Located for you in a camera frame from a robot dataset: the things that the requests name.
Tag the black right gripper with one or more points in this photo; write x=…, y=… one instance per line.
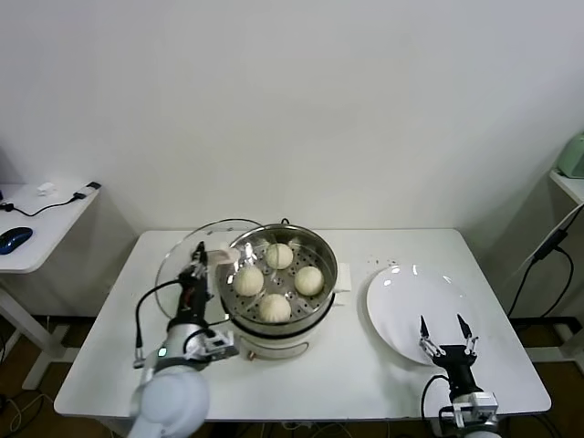
x=456, y=369

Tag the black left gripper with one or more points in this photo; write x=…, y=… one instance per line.
x=194, y=296

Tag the round glass pot lid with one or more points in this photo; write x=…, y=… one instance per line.
x=224, y=257

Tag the white steamed baozi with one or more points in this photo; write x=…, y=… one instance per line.
x=248, y=280
x=309, y=280
x=279, y=255
x=275, y=307

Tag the stainless steel steamer basket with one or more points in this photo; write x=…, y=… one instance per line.
x=326, y=264

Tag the white round plate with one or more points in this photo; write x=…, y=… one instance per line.
x=410, y=301

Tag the dark crumbs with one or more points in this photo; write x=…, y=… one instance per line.
x=378, y=261

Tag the white electric cooker base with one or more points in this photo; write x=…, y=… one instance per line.
x=274, y=349

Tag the small black device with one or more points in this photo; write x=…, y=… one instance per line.
x=92, y=185

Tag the white side desk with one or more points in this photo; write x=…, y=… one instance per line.
x=50, y=228

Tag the small white desk object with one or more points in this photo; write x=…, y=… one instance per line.
x=45, y=188

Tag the blue computer mouse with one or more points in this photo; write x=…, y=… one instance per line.
x=16, y=238

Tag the white side table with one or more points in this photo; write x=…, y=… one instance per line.
x=568, y=184

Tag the pale green appliance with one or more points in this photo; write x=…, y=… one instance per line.
x=574, y=157

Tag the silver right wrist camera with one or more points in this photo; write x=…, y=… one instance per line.
x=476, y=401

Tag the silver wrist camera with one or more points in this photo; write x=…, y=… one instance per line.
x=216, y=344
x=476, y=401

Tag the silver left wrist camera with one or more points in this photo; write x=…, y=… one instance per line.
x=216, y=344

